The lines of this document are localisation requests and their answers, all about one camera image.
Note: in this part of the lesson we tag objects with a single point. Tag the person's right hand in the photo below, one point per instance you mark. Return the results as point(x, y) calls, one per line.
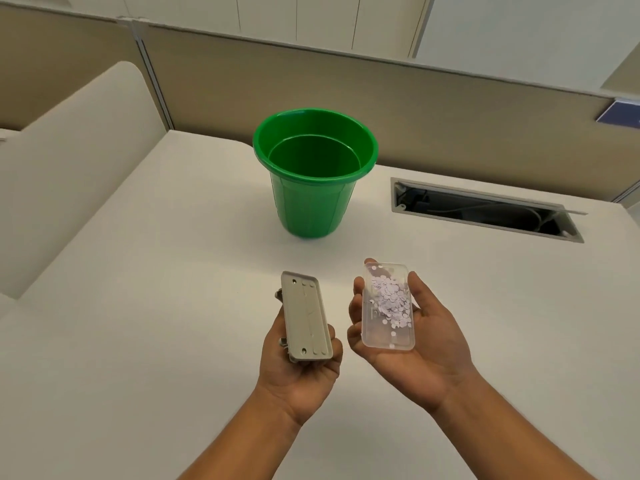
point(425, 354)

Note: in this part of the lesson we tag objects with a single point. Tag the person's left hand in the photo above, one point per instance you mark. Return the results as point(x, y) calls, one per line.
point(295, 382)

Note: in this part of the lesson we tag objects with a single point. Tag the person's right little finger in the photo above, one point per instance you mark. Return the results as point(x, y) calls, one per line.
point(354, 337)

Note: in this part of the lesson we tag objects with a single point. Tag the person's right thumb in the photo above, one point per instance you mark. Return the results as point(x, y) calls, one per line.
point(418, 293)

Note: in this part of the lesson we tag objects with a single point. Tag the person's left thumb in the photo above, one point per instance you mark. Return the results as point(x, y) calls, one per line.
point(274, 330)

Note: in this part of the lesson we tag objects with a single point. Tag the person's right middle finger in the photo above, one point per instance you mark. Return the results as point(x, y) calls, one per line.
point(358, 285)

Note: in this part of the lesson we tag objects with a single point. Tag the clear plastic tray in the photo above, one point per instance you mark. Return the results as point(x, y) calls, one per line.
point(380, 334)

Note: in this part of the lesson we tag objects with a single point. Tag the grey hole punch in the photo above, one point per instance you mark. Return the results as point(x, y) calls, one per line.
point(307, 317)

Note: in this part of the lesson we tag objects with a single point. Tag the person's right forearm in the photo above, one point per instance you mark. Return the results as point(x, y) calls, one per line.
point(505, 429)

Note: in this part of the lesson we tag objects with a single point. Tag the person's left forearm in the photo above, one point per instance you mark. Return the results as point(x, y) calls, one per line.
point(240, 439)

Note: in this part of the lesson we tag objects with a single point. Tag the pile of white paper dots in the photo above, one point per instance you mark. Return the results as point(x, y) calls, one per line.
point(392, 302)

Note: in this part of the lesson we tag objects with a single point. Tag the green plastic bucket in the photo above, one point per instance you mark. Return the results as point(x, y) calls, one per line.
point(314, 204)

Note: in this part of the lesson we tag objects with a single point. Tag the wide beige partition panel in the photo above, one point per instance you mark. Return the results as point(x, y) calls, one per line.
point(400, 104)

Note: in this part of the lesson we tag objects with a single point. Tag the white curved desk divider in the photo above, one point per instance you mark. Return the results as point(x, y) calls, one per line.
point(75, 159)

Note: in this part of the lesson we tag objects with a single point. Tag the blue label card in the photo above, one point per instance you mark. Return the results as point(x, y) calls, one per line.
point(620, 113)

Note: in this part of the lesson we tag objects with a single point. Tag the narrow beige partition panel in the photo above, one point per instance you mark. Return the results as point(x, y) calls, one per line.
point(60, 59)

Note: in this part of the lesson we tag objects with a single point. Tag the silver partition post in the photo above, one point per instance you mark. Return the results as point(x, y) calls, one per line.
point(150, 74)

